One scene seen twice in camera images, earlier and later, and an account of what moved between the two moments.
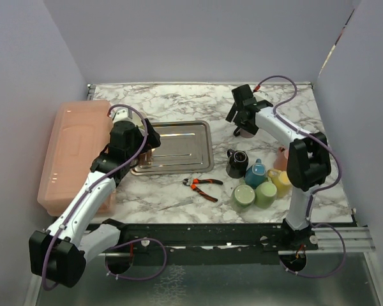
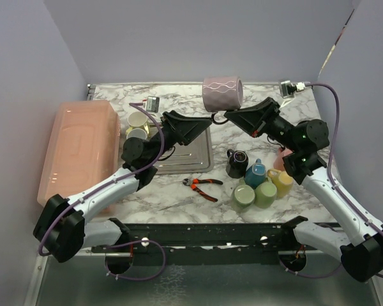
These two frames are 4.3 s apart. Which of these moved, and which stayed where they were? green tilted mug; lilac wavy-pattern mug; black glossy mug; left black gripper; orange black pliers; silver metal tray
Moved: lilac wavy-pattern mug; left black gripper
Stayed: black glossy mug; green tilted mug; orange black pliers; silver metal tray
